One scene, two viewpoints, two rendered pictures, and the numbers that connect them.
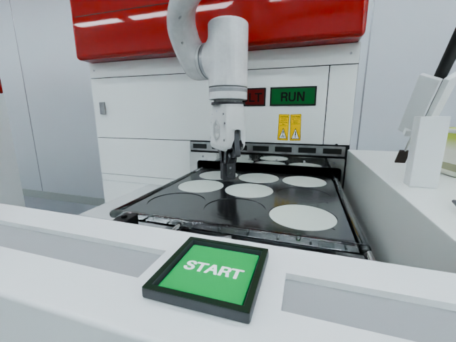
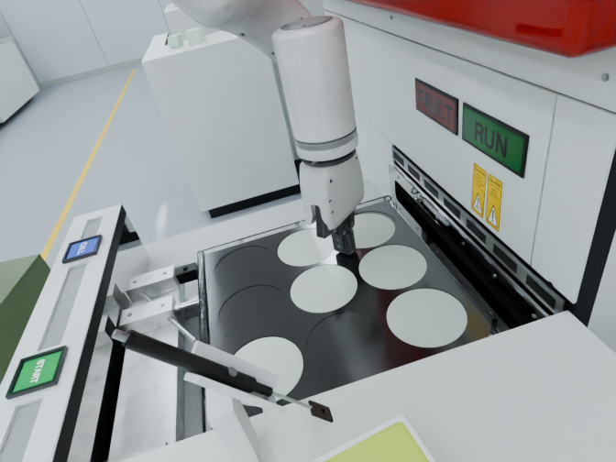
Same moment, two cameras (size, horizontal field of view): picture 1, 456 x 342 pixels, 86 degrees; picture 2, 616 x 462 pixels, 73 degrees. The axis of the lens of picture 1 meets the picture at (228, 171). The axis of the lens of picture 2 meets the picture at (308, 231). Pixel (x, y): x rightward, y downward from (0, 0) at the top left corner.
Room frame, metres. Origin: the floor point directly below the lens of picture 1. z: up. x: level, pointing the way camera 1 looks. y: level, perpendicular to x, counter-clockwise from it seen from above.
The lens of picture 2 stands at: (0.30, -0.46, 1.32)
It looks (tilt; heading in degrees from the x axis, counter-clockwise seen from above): 35 degrees down; 66
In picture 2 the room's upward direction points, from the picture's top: 13 degrees counter-clockwise
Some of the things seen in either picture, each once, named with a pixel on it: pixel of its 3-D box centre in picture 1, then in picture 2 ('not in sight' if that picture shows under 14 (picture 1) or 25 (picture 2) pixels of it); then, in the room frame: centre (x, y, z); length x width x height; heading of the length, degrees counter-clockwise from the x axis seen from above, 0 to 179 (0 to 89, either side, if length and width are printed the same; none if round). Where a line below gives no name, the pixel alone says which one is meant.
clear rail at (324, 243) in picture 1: (220, 229); (203, 326); (0.32, 0.01, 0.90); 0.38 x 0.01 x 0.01; 72
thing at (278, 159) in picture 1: (260, 170); (450, 243); (0.69, -0.09, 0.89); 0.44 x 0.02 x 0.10; 72
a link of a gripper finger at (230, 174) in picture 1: (231, 166); (336, 239); (0.54, -0.01, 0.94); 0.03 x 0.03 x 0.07; 23
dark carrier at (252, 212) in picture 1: (248, 191); (324, 288); (0.49, -0.04, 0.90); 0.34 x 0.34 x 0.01; 72
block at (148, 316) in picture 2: not in sight; (149, 315); (0.25, 0.09, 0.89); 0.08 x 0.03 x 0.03; 162
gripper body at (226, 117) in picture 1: (228, 124); (333, 181); (0.56, 0.00, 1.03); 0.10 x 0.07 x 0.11; 23
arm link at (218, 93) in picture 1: (227, 95); (326, 139); (0.56, 0.00, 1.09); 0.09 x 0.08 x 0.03; 23
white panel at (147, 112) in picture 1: (204, 125); (405, 127); (0.76, 0.07, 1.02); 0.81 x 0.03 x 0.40; 72
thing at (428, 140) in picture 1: (423, 130); (246, 404); (0.31, -0.24, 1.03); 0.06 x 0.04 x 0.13; 162
